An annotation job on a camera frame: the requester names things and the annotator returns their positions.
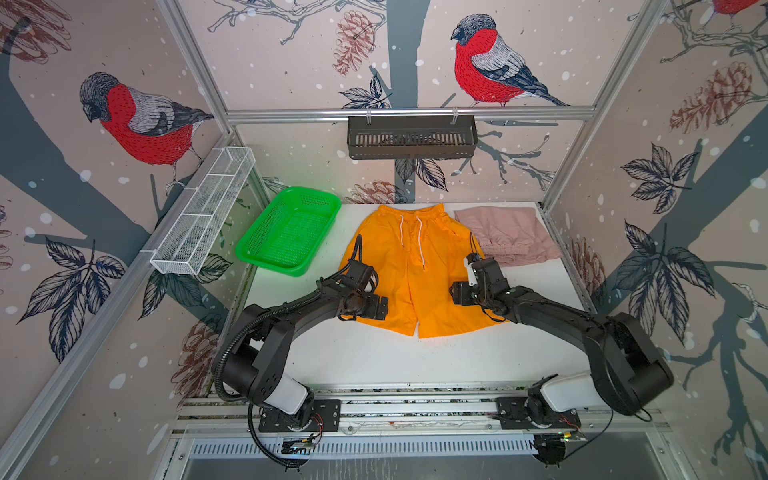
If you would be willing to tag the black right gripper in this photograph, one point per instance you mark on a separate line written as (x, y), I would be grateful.
(459, 291)

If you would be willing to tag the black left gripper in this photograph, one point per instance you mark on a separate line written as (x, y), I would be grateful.
(374, 310)

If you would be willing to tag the pink shorts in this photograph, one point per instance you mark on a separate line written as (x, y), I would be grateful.
(513, 236)

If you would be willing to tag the orange shorts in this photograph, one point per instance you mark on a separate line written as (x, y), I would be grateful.
(418, 255)

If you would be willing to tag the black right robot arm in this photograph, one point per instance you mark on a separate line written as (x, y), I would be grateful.
(626, 371)

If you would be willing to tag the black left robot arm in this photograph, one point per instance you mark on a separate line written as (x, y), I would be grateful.
(250, 365)

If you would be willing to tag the green plastic basket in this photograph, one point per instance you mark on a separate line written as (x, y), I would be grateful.
(287, 235)

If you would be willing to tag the black hanging wall basket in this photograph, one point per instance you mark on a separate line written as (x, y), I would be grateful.
(412, 137)

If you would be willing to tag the white wire wall basket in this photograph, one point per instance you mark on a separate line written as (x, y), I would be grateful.
(190, 239)

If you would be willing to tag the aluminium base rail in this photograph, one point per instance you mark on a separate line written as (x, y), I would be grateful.
(372, 409)

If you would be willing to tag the aluminium horizontal frame bar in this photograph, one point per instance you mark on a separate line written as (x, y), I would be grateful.
(242, 117)

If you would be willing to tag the aluminium corner frame post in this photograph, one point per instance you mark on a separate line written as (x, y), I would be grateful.
(644, 24)

